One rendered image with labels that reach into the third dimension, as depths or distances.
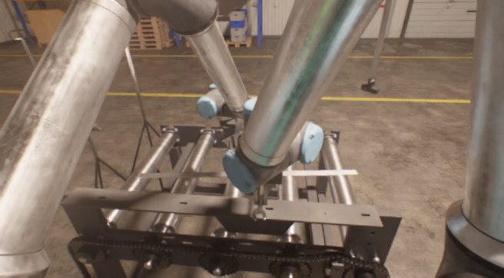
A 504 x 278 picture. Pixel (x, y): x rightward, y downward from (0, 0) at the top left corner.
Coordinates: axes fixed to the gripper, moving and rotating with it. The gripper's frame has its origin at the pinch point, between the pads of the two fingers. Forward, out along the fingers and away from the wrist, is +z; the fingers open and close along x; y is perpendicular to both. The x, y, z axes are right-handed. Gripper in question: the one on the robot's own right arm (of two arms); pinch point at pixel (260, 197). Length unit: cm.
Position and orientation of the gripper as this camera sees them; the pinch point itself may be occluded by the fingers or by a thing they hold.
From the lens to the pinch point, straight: 84.6
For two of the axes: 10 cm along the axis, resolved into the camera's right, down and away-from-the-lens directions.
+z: 0.2, 8.7, 4.9
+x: 9.9, 0.3, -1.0
